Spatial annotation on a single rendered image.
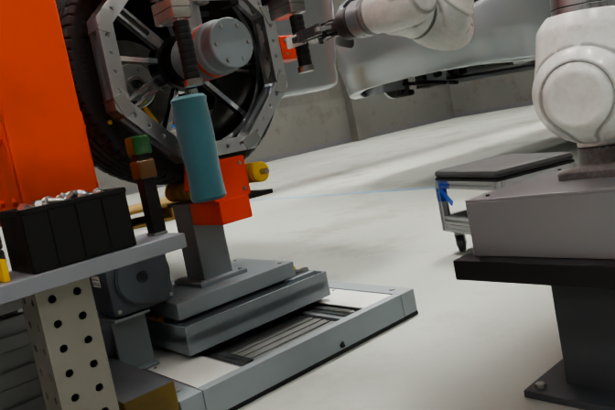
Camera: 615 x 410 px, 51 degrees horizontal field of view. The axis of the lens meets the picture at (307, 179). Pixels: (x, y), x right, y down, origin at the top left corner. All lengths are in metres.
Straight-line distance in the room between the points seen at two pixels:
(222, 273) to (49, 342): 0.76
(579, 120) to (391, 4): 0.53
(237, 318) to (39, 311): 0.68
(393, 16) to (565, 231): 0.56
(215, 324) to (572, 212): 0.98
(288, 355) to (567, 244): 0.76
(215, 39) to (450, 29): 0.56
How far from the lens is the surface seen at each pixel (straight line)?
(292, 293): 1.89
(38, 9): 1.50
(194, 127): 1.55
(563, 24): 1.10
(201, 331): 1.73
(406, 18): 1.40
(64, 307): 1.26
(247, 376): 1.58
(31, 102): 1.45
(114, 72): 1.67
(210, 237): 1.87
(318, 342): 1.70
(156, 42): 1.81
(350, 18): 1.49
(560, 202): 1.18
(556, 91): 1.04
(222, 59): 1.60
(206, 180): 1.56
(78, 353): 1.28
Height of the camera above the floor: 0.61
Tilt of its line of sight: 5 degrees down
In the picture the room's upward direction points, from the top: 11 degrees counter-clockwise
